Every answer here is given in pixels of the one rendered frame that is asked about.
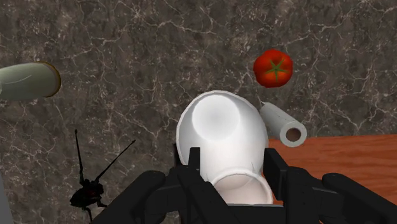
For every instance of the black insect figure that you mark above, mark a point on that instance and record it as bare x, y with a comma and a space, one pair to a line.
88, 192

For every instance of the white vase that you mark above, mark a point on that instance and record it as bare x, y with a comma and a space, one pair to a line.
226, 139

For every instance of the white paper roll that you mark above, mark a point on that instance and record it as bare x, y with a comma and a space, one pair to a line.
277, 119

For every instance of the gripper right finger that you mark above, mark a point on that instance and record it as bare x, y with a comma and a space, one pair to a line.
310, 192

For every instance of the red tomato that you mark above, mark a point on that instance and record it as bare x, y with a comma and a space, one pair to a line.
273, 68

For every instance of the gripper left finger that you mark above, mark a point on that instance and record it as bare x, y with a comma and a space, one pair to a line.
198, 195

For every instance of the pale green cylinder cup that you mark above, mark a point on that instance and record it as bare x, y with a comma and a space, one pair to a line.
28, 80

